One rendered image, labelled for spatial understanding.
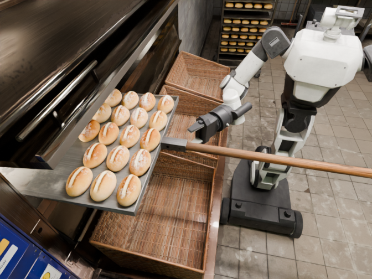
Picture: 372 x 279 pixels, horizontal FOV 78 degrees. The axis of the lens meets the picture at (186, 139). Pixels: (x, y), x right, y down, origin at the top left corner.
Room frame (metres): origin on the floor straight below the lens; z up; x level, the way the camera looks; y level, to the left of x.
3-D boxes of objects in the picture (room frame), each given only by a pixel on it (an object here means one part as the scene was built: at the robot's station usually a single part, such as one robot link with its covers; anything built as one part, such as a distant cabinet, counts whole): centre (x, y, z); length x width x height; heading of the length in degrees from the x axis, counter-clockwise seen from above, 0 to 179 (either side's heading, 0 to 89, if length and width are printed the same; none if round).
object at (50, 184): (0.60, 0.26, 1.19); 0.55 x 0.36 x 0.03; 169
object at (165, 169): (0.58, 0.11, 0.72); 0.56 x 0.49 x 0.28; 170
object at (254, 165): (1.08, -0.62, 0.28); 0.21 x 0.20 x 0.13; 168
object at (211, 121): (0.66, -0.10, 1.19); 0.12 x 0.10 x 0.13; 134
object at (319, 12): (4.68, -2.52, 0.35); 0.50 x 0.36 x 0.24; 169
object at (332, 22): (0.94, -0.58, 1.47); 0.10 x 0.07 x 0.09; 65
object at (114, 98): (0.82, 0.31, 1.21); 0.10 x 0.07 x 0.06; 171
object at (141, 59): (1.20, 0.28, 1.16); 1.80 x 0.06 x 0.04; 169
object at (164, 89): (1.18, -0.01, 0.72); 0.56 x 0.49 x 0.28; 169
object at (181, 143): (0.55, 0.04, 1.20); 0.09 x 0.04 x 0.03; 79
